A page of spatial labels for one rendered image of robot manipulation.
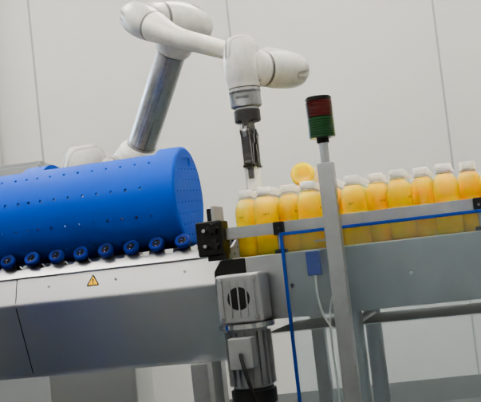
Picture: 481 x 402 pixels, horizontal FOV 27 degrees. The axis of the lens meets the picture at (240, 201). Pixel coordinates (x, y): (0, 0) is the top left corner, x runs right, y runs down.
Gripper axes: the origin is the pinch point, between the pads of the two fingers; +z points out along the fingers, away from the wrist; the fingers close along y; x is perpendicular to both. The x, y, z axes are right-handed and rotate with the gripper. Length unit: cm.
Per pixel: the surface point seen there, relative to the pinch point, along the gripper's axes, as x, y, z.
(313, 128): 25.0, 41.7, -6.7
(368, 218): 33.6, 23.8, 15.3
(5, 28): -194, -252, -128
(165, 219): -22.4, 15.6, 9.0
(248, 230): 2.4, 23.8, 14.8
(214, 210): -10.6, 6.7, 7.6
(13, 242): -68, 15, 10
